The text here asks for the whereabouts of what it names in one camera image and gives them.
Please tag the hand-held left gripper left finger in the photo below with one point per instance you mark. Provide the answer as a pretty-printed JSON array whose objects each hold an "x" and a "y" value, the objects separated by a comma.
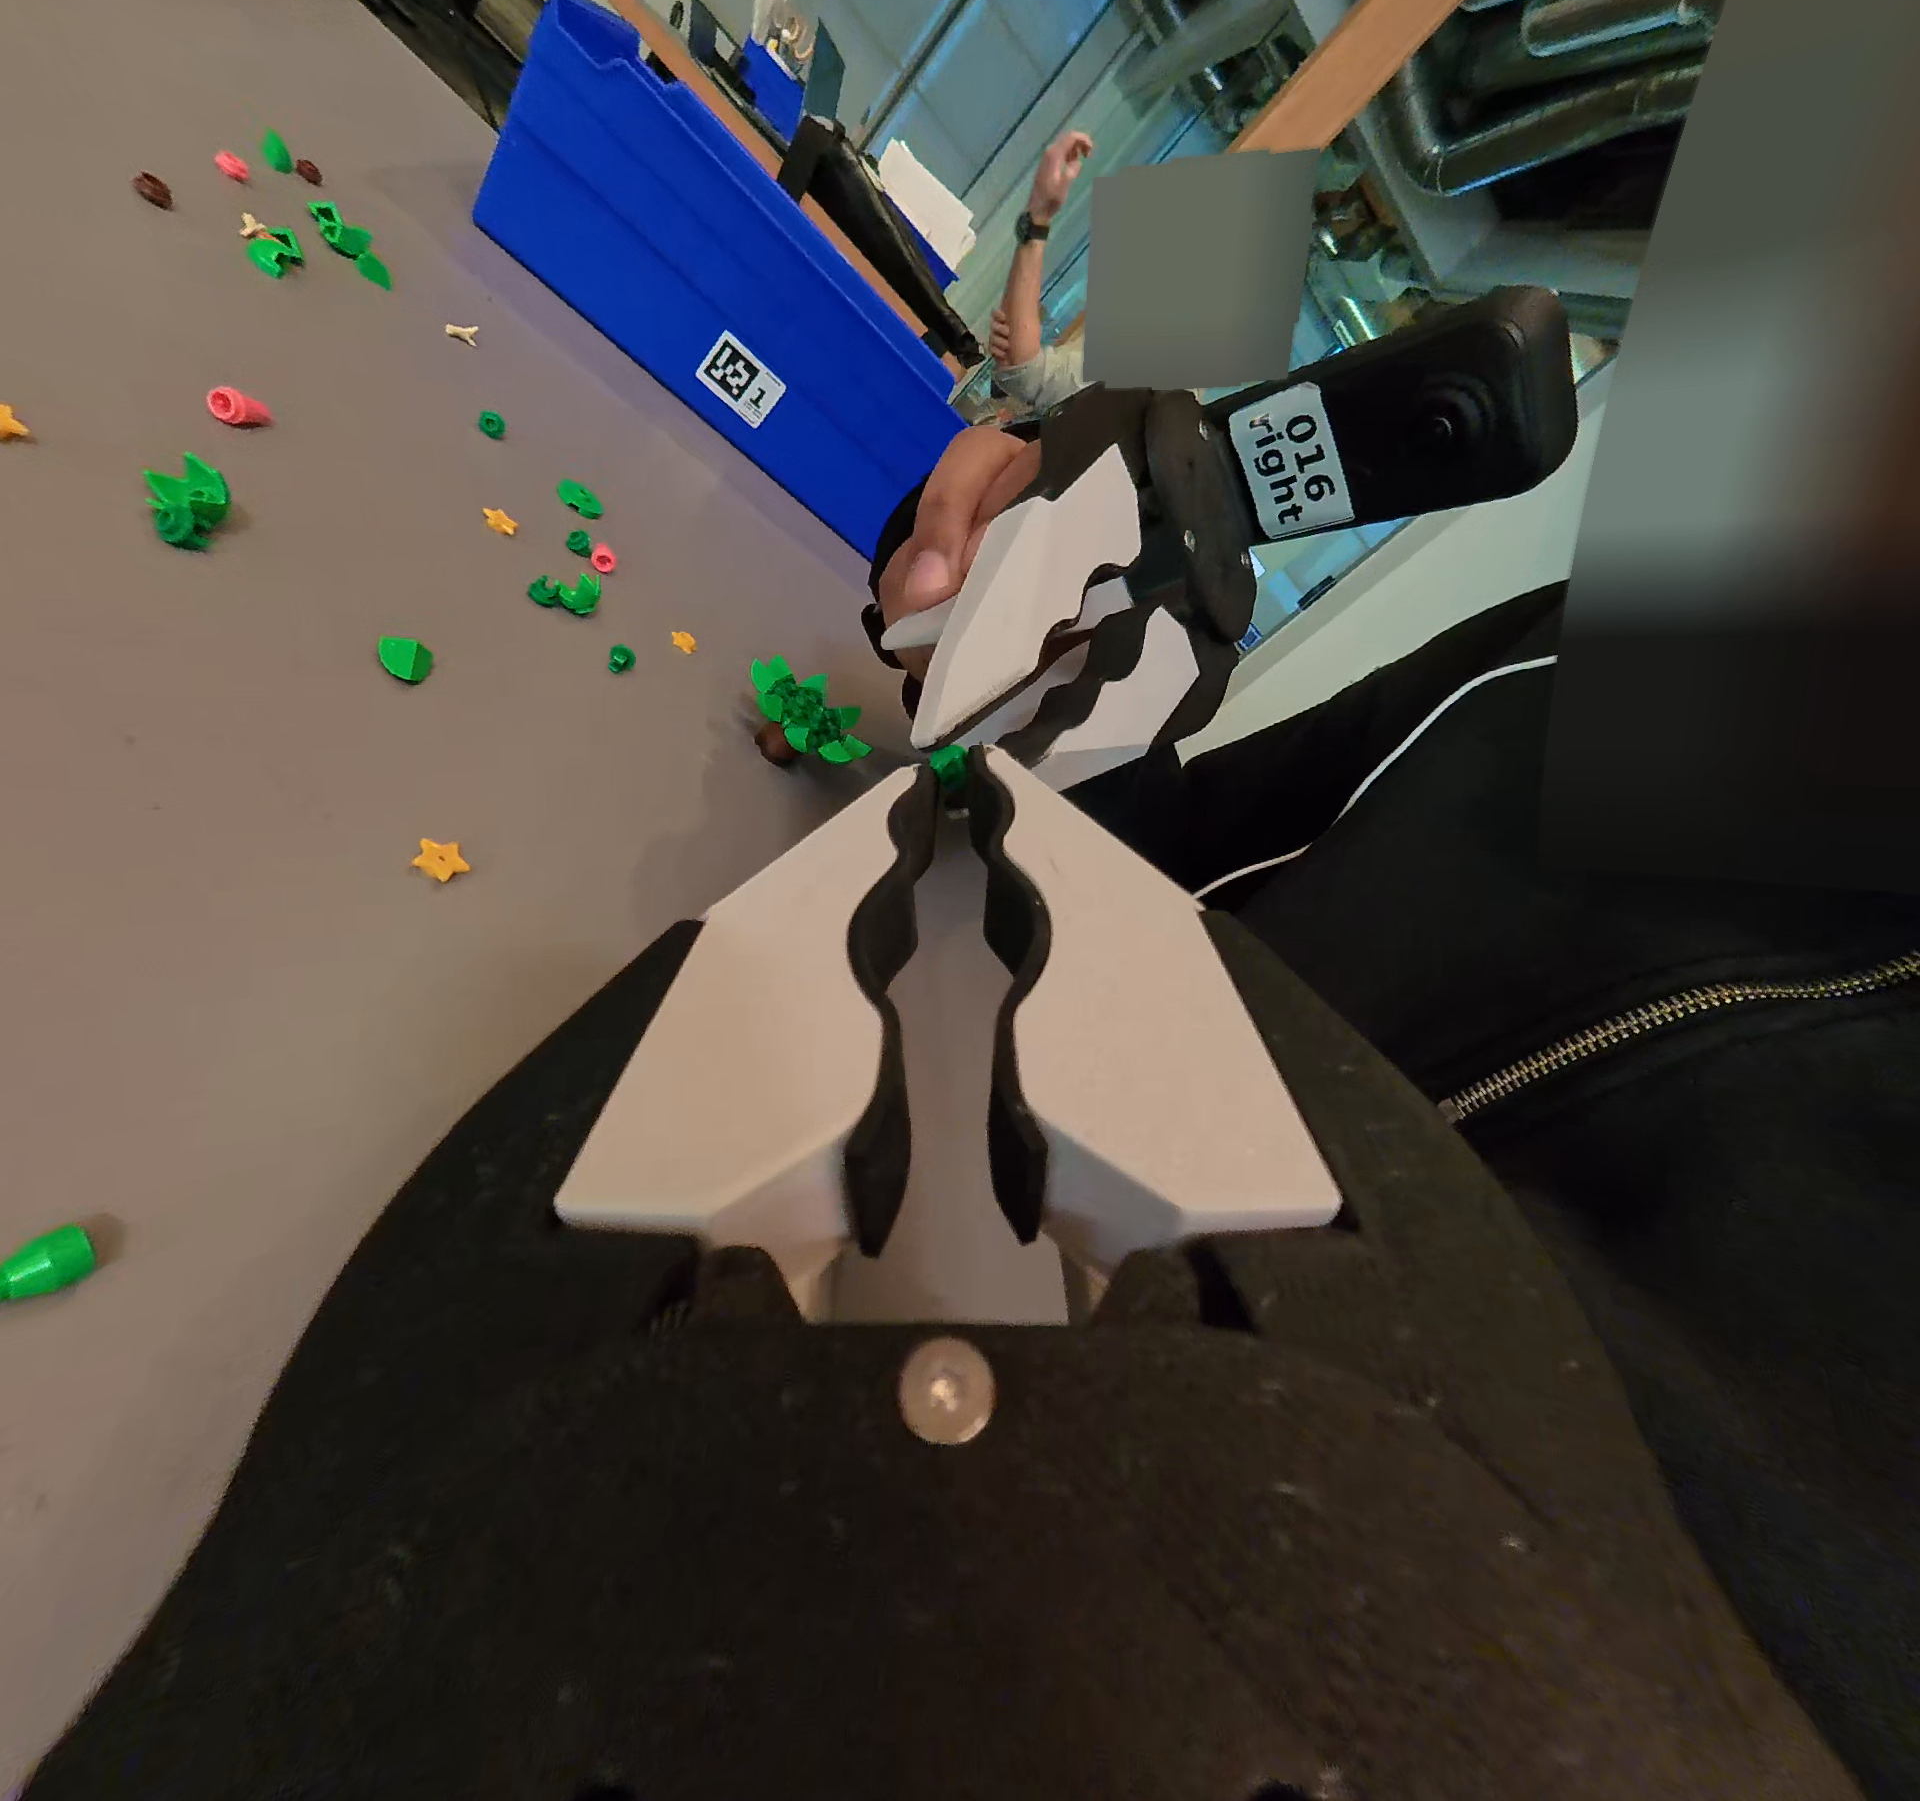
[{"x": 719, "y": 1082}]

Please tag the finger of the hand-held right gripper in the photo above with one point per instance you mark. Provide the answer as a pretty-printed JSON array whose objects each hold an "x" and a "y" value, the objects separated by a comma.
[
  {"x": 1140, "y": 691},
  {"x": 1037, "y": 587}
]

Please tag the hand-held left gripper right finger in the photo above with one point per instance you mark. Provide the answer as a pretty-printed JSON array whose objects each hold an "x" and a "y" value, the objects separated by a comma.
[{"x": 1185, "y": 1082}]

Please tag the person's right forearm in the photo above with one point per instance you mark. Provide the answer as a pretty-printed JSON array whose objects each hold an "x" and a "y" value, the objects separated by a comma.
[{"x": 1304, "y": 754}]

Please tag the person's right hand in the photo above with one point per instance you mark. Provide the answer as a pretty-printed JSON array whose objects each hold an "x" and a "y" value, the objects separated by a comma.
[{"x": 948, "y": 512}]

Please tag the green toy bush brown base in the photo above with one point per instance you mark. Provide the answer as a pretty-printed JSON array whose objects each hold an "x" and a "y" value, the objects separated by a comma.
[{"x": 804, "y": 715}]

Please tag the bright green leaves piece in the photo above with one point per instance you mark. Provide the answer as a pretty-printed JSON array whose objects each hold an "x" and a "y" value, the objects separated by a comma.
[{"x": 578, "y": 593}]

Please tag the blue plastic bin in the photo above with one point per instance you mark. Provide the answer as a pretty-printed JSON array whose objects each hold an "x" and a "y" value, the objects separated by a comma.
[{"x": 646, "y": 244}]

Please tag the person's black jacket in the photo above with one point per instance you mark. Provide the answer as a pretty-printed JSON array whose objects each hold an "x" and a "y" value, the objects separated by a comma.
[{"x": 1724, "y": 1232}]

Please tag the green ridged stem piece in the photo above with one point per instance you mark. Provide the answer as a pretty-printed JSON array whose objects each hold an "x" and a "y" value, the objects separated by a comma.
[{"x": 47, "y": 1262}]

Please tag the green curled leaves piece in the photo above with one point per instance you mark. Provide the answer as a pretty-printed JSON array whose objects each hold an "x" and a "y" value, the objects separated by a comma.
[{"x": 189, "y": 500}]

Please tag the pink tube piece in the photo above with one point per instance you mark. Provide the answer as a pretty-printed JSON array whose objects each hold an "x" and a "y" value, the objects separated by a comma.
[{"x": 237, "y": 408}]

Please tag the green plant piece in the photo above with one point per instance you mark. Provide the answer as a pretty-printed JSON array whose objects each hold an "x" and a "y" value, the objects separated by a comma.
[{"x": 274, "y": 248}]

